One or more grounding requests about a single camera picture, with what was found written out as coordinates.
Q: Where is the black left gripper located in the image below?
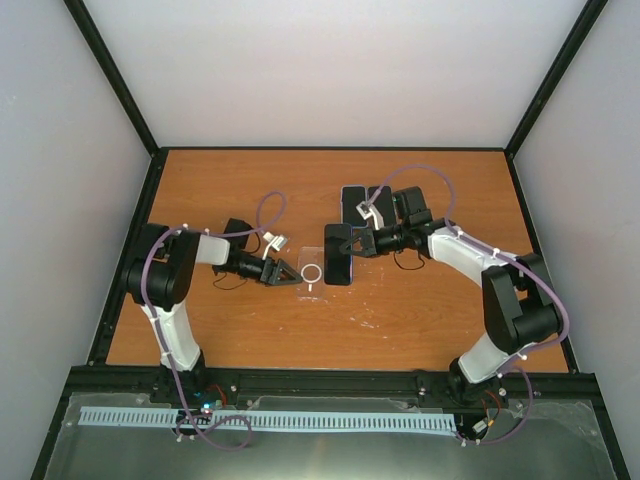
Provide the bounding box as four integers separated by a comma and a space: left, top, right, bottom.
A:
217, 253, 297, 286

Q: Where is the clear case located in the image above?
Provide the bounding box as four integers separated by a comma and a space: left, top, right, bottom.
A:
367, 184, 400, 230
296, 247, 326, 302

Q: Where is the blue phone black screen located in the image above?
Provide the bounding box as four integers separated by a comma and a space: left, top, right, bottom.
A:
341, 185, 369, 229

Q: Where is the dark teal phone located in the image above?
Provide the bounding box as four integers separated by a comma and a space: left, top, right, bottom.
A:
368, 185, 399, 229

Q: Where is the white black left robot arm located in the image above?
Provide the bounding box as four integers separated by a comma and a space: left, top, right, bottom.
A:
122, 218, 302, 403

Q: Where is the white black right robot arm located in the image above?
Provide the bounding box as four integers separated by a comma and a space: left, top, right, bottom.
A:
334, 186, 569, 404

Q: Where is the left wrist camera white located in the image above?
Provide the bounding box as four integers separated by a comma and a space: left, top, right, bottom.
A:
262, 231, 289, 260

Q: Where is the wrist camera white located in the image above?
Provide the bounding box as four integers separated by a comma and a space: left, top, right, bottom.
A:
356, 201, 384, 230
262, 231, 289, 260

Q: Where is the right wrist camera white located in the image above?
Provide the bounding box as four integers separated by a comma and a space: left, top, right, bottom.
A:
356, 201, 384, 230

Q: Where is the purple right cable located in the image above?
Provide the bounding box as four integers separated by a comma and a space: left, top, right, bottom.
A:
367, 164, 571, 446

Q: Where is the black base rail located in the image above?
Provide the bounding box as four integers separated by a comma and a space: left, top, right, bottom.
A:
67, 365, 599, 414

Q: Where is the black aluminium frame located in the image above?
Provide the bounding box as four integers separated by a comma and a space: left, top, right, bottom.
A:
32, 0, 606, 479

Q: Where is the light blue cable duct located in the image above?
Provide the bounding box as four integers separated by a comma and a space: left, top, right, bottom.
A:
77, 406, 456, 436

